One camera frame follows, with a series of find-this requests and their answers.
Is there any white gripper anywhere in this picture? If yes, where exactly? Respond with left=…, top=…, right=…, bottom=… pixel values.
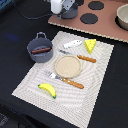
left=51, top=0, right=75, bottom=14

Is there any dark grey toy saucepan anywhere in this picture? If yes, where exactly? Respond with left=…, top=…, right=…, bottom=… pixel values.
left=61, top=3, right=78, bottom=19

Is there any grey toy pot with handles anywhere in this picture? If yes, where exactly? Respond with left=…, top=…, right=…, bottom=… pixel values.
left=27, top=32, right=53, bottom=63

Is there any white toy fish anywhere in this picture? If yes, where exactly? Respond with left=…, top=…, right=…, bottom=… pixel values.
left=63, top=40, right=82, bottom=48

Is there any brown toy sausage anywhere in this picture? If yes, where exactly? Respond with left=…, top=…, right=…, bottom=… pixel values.
left=31, top=47, right=51, bottom=54

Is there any yellow toy banana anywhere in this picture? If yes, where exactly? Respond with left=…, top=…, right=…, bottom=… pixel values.
left=38, top=83, right=56, bottom=99

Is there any brown toy stove board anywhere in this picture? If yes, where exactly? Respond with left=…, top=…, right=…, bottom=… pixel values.
left=48, top=0, right=128, bottom=43

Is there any yellow toy cheese wedge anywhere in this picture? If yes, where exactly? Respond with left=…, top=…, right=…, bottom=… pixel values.
left=85, top=39, right=96, bottom=53

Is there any round wooden plate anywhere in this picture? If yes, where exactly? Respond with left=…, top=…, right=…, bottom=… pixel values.
left=55, top=55, right=82, bottom=78

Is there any beige bowl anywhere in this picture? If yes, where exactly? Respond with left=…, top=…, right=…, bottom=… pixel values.
left=117, top=4, right=128, bottom=30

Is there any woven beige placemat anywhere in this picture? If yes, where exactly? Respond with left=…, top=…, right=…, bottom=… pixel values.
left=12, top=31, right=114, bottom=128

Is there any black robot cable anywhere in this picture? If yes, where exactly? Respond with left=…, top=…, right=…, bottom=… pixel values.
left=11, top=0, right=54, bottom=21

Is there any wooden handled knife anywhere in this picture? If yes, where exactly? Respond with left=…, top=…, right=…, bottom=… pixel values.
left=58, top=49, right=97, bottom=64

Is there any wooden handled fork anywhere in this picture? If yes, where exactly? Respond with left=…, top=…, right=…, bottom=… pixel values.
left=44, top=71, right=84, bottom=89

